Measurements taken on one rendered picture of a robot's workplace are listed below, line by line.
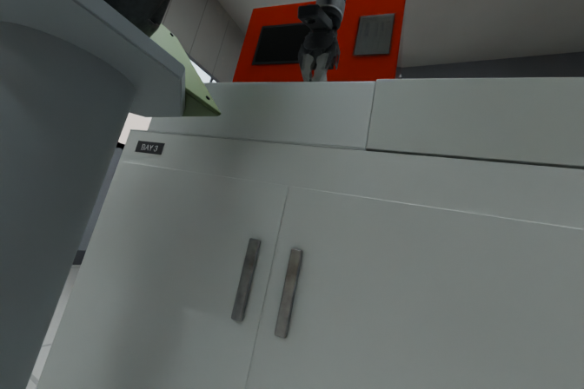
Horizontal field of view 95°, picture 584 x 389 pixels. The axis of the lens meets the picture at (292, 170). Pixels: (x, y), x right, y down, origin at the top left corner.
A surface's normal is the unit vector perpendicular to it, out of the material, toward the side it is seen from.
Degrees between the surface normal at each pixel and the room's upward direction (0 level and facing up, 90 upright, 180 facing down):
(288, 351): 90
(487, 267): 90
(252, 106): 90
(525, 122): 90
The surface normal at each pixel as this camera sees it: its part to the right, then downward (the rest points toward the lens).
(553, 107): -0.32, -0.28
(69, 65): 0.70, -0.01
